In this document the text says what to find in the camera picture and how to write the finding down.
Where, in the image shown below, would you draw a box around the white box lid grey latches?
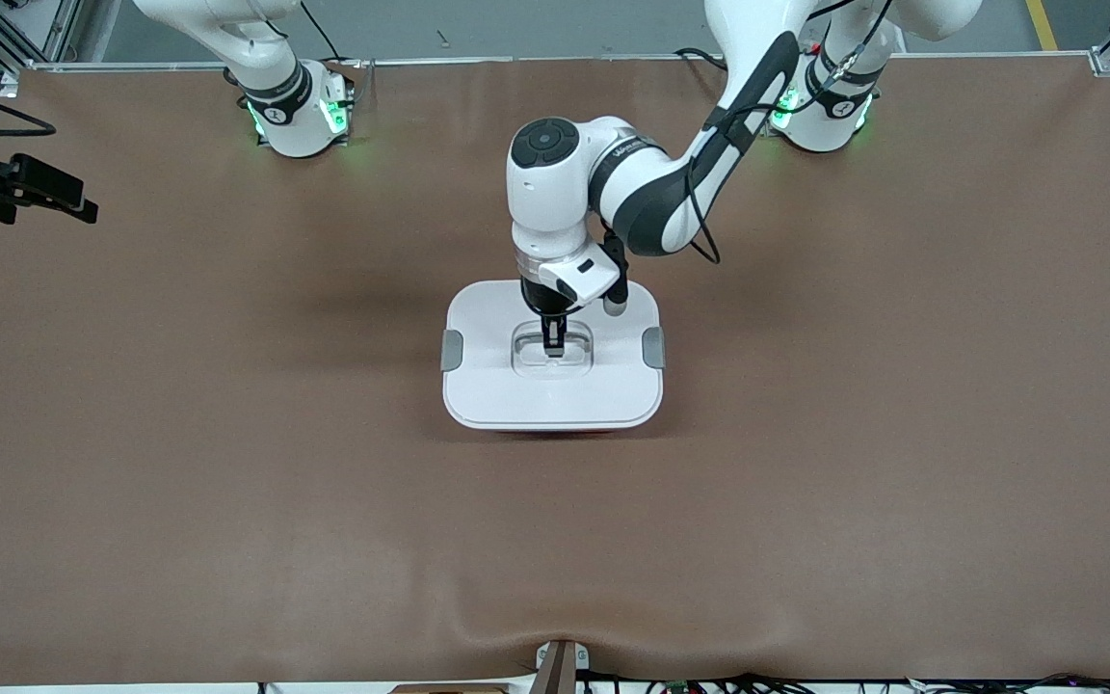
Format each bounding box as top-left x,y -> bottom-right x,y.
439,280 -> 667,432

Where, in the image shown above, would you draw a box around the brown table mat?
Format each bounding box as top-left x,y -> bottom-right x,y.
0,53 -> 1110,687

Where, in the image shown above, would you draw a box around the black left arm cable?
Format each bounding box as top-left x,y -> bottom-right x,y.
682,0 -> 903,266

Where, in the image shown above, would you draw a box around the black base cable bundle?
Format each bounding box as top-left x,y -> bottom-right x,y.
673,45 -> 734,73

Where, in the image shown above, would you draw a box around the silver metal bracket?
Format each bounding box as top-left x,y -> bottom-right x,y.
534,641 -> 591,673

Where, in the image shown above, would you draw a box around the brown upright post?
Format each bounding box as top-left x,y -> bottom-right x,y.
538,640 -> 577,694

